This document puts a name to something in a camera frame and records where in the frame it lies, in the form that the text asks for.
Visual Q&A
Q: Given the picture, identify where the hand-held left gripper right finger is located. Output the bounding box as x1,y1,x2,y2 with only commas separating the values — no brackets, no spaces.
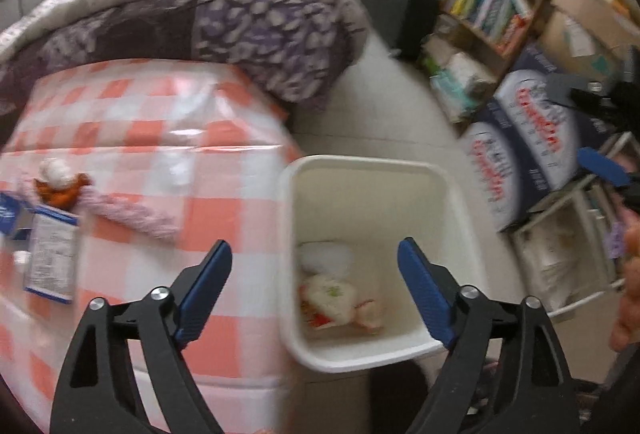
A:
397,237,581,434

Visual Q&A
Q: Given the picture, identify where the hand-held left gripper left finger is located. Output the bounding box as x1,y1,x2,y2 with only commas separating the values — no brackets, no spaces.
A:
49,240,233,434

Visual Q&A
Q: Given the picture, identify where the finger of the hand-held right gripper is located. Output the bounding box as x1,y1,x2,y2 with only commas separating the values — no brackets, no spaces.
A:
577,148,632,187
547,74,621,115

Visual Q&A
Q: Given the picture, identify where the pink wrapper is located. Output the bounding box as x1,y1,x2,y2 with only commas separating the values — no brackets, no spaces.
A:
352,298,384,335

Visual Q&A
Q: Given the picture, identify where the white plastic bin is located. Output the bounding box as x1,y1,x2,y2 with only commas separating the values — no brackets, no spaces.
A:
277,155,493,374

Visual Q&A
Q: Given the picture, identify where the white tissue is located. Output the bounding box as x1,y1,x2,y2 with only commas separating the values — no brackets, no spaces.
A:
298,241,353,275

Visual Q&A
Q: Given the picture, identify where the pink fuzzy plush toy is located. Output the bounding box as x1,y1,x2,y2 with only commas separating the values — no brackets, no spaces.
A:
15,176,182,245

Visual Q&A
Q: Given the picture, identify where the white tissue ball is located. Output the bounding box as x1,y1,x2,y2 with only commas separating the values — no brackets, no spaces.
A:
39,158,73,189

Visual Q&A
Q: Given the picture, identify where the small blue box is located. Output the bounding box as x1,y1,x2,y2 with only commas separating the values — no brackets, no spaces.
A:
0,193,32,241

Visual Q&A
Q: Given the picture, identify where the person's right hand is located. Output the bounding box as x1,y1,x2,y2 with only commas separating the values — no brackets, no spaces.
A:
610,214,640,355

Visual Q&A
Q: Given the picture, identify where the blue white water carton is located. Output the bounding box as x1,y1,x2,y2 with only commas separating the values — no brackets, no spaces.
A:
459,98,540,233
487,41,621,209

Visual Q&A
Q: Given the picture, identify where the brown cardboard box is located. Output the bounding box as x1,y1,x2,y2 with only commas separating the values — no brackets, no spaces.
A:
537,0,640,80

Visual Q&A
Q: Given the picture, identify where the row of books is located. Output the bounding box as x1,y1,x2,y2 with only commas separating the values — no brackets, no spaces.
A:
449,0,534,53

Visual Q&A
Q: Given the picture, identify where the stack of booklets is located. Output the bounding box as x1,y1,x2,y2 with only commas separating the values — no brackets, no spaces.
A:
422,38,497,123

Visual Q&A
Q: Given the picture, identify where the orange white checked tablecloth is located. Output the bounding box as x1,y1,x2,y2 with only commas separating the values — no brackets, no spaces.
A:
0,58,301,434

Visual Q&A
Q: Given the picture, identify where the black storage bench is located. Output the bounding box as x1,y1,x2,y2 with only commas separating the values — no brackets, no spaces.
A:
344,0,444,60

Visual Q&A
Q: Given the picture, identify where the purple patterned bedsheet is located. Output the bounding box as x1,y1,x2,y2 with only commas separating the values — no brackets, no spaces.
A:
0,0,357,112

